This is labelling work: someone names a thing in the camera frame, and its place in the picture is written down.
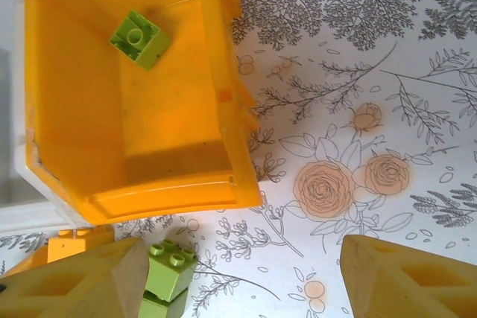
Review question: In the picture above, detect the yellow lego brick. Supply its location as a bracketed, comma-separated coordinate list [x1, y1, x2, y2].
[0, 226, 116, 279]

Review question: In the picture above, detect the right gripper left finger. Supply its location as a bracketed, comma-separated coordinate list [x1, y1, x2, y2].
[0, 238, 151, 318]

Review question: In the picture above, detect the yellow plastic bin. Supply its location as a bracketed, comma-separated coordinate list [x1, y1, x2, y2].
[22, 0, 262, 228]

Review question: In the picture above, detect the small green lego brick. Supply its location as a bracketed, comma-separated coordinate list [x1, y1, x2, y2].
[143, 238, 198, 302]
[108, 10, 173, 71]

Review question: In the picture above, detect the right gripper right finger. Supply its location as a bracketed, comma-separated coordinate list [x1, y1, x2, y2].
[341, 234, 477, 318]

